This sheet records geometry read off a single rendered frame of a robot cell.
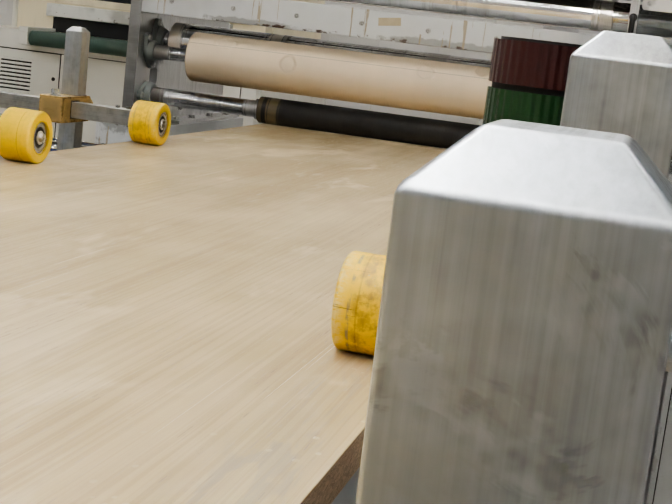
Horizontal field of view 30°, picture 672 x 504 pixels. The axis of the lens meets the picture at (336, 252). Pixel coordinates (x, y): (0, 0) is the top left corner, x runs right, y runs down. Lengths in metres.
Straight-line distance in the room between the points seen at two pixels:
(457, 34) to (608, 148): 2.84
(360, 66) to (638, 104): 2.66
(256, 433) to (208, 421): 0.03
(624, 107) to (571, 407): 0.25
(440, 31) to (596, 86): 2.61
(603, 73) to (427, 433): 0.25
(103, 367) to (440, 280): 0.75
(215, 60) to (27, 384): 2.35
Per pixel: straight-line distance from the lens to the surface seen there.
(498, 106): 0.65
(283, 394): 0.87
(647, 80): 0.40
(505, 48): 0.65
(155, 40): 3.30
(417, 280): 0.15
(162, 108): 2.38
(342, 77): 3.06
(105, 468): 0.71
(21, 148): 1.93
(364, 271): 0.97
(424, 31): 3.01
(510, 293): 0.15
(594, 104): 0.40
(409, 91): 3.02
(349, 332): 0.97
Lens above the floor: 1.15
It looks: 10 degrees down
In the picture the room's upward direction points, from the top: 7 degrees clockwise
